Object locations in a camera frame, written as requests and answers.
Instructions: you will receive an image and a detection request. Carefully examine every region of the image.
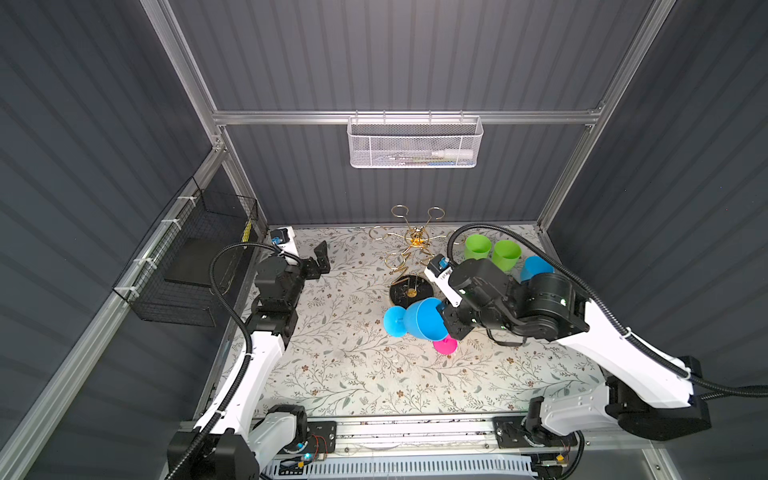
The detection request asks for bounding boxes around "white marker in basket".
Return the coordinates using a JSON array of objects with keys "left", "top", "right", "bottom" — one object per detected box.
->
[{"left": 431, "top": 149, "right": 475, "bottom": 162}]

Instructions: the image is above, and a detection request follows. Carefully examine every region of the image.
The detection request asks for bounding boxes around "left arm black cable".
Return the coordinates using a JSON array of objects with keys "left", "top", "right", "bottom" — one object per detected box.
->
[{"left": 166, "top": 241, "right": 304, "bottom": 480}]

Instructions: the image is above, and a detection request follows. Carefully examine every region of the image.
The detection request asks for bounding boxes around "pink wine glass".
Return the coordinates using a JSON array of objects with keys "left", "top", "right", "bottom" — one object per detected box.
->
[{"left": 432, "top": 336, "right": 458, "bottom": 356}]

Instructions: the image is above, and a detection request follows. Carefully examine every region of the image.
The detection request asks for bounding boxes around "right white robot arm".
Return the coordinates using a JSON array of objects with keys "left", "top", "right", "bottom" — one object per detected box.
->
[{"left": 425, "top": 255, "right": 711, "bottom": 445}]

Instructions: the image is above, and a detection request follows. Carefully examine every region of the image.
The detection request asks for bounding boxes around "black wire wall basket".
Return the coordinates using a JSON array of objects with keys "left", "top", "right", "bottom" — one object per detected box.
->
[{"left": 113, "top": 181, "right": 260, "bottom": 328}]

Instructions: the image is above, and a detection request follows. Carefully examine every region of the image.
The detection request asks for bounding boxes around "white mesh wall basket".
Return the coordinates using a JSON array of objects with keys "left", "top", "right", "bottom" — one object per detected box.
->
[{"left": 346, "top": 115, "right": 484, "bottom": 169}]

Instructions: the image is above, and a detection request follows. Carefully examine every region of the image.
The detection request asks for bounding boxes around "green wine glass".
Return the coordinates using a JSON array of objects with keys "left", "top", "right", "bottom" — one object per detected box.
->
[
  {"left": 464, "top": 234, "right": 493, "bottom": 260},
  {"left": 491, "top": 240, "right": 522, "bottom": 274}
]

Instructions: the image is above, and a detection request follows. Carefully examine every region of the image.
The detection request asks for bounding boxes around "blue wine glass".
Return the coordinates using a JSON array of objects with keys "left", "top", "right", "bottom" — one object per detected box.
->
[
  {"left": 382, "top": 297, "right": 449, "bottom": 342},
  {"left": 520, "top": 256, "right": 555, "bottom": 282}
]

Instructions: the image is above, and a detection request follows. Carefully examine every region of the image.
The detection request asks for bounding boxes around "floral table mat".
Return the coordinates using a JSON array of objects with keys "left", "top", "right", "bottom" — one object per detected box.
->
[{"left": 257, "top": 226, "right": 603, "bottom": 416}]

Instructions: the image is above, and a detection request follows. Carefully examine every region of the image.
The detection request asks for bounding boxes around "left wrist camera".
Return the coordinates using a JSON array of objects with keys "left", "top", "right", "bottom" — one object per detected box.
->
[{"left": 268, "top": 226, "right": 298, "bottom": 256}]

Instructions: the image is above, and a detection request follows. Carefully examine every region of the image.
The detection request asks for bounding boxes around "gold wire glass rack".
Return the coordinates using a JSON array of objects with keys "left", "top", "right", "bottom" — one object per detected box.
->
[{"left": 368, "top": 204, "right": 446, "bottom": 308}]

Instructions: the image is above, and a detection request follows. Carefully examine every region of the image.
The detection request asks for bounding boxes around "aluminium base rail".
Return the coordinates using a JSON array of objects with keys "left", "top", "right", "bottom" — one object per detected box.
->
[{"left": 161, "top": 410, "right": 649, "bottom": 480}]

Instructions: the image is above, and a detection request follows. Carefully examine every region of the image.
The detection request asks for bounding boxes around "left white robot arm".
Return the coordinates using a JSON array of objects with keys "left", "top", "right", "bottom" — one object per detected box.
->
[{"left": 166, "top": 242, "right": 331, "bottom": 479}]

